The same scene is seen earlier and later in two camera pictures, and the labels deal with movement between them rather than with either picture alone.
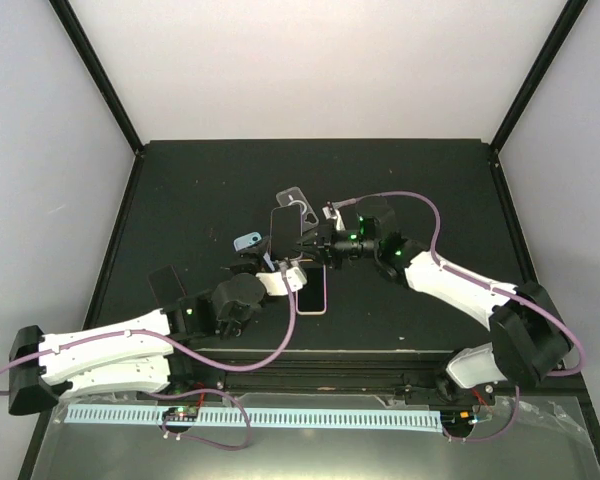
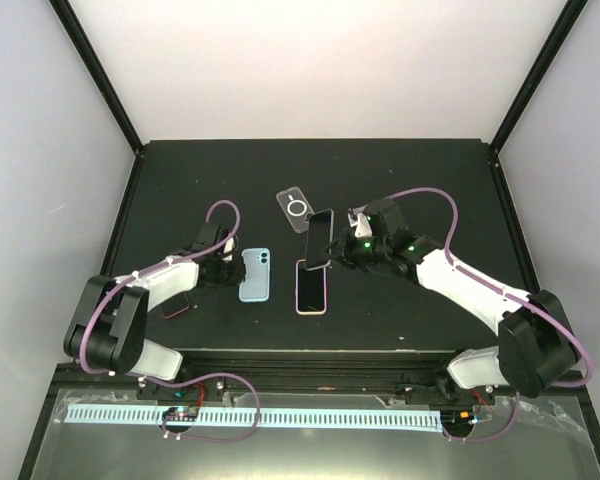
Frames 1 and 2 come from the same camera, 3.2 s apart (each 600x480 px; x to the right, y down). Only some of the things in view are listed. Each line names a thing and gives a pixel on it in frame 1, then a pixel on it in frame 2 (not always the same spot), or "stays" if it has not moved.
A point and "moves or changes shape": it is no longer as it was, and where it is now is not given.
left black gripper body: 251,259 to 227,276
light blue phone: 247,240 moves or changes shape
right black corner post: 567,18 stays
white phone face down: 286,232 moves or changes shape
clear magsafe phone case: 295,196 stays
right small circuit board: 456,418 stays
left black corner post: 99,76 stays
